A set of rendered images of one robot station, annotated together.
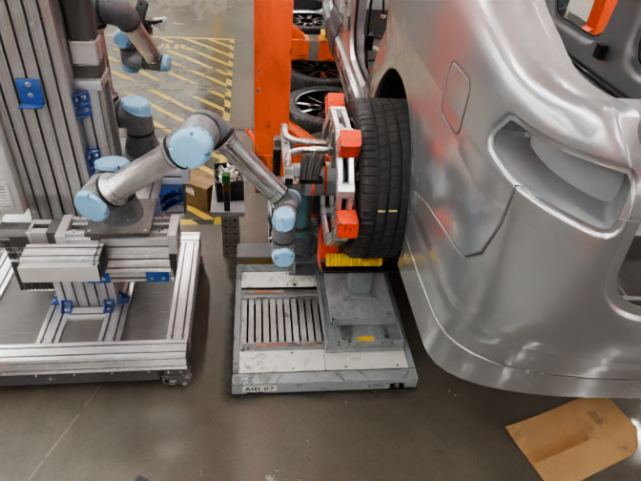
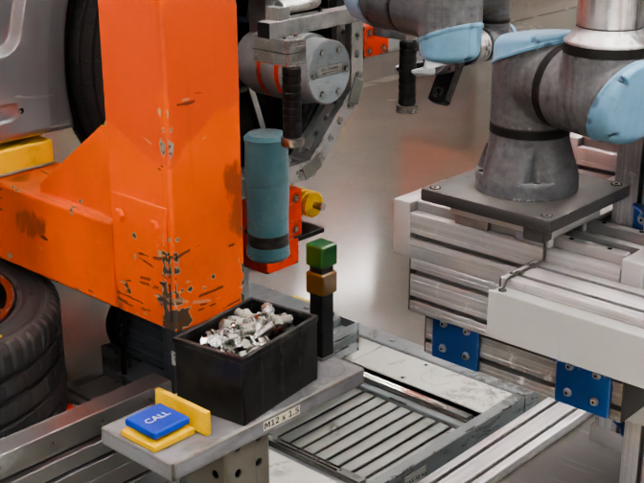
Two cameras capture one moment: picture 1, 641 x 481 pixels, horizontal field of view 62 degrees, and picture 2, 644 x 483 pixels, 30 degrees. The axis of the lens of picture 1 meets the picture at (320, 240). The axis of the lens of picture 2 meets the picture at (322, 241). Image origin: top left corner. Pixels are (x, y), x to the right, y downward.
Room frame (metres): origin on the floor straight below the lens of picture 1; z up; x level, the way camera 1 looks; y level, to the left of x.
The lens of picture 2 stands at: (3.35, 1.95, 1.36)
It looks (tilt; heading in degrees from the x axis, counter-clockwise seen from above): 20 degrees down; 231
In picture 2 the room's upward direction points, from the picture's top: straight up
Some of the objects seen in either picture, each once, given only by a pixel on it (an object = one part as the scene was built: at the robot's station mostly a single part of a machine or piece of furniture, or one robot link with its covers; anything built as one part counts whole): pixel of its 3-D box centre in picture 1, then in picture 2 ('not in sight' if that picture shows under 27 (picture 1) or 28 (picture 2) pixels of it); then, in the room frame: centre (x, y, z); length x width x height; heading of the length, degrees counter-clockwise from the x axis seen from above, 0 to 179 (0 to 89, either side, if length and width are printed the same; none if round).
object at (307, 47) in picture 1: (307, 35); not in sight; (4.29, 0.25, 0.69); 0.52 x 0.17 x 0.35; 99
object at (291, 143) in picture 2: (277, 162); (291, 103); (2.03, 0.22, 0.83); 0.04 x 0.04 x 0.16
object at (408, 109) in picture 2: not in sight; (407, 74); (1.70, 0.17, 0.83); 0.04 x 0.04 x 0.16
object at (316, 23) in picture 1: (306, 31); not in sight; (5.45, 0.33, 0.39); 0.66 x 0.66 x 0.24
